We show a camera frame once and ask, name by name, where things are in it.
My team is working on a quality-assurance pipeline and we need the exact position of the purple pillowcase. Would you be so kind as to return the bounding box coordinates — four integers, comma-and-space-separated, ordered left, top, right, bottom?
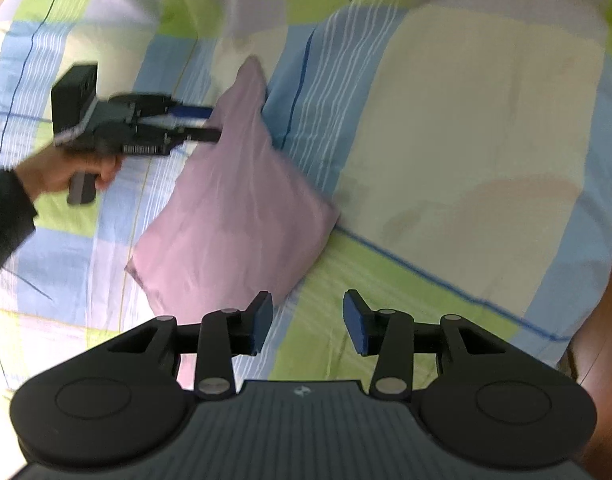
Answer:
124, 56, 341, 391

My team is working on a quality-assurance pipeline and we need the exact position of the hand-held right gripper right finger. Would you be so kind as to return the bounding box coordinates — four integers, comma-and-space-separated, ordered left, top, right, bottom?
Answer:
343, 290, 509, 402

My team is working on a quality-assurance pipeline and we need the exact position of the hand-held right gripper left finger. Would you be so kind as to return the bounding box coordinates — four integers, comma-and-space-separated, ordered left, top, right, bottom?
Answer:
103, 291, 275, 402

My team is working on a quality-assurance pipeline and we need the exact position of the plaid blanket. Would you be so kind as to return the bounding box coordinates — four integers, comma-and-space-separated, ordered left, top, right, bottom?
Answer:
0, 0, 612, 396

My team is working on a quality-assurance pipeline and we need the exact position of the person's left forearm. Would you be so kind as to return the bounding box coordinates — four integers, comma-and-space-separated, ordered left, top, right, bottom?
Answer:
0, 169, 38, 291

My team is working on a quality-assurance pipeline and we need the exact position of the person's left hand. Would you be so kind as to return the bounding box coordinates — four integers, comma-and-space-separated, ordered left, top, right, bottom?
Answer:
13, 146, 123, 206

